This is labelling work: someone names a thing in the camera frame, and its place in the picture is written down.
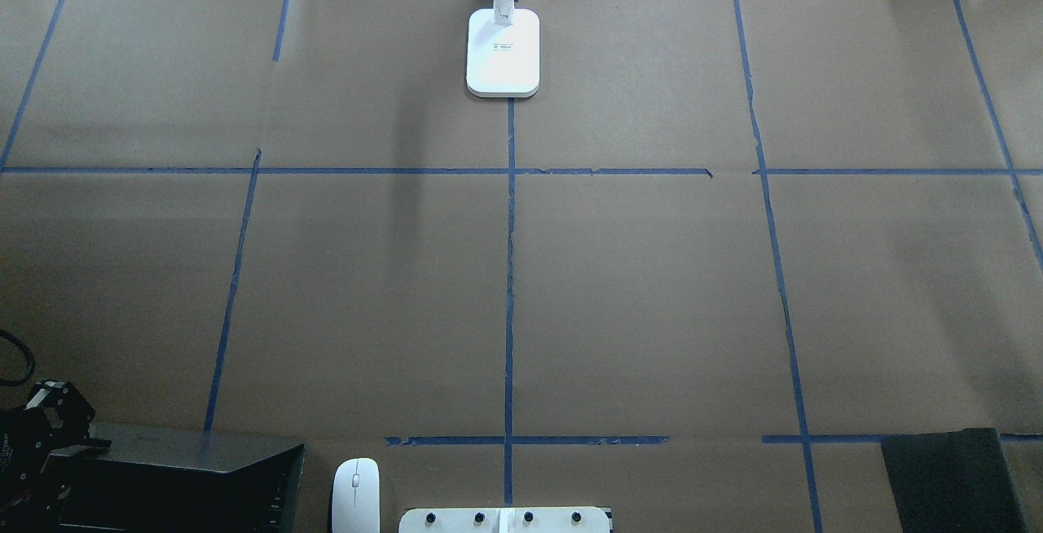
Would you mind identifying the black mouse pad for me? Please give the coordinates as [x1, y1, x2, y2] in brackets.
[879, 428, 1028, 532]

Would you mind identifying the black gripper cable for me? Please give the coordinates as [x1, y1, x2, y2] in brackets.
[0, 329, 37, 389]

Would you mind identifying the white desk lamp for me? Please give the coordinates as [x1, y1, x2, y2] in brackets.
[465, 0, 541, 99]

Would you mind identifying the grey laptop computer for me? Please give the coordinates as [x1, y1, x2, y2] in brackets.
[52, 423, 306, 532]

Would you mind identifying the white computer mouse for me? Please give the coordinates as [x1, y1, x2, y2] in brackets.
[329, 456, 381, 532]

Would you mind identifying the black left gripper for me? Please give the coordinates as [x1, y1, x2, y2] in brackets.
[1, 380, 112, 532]

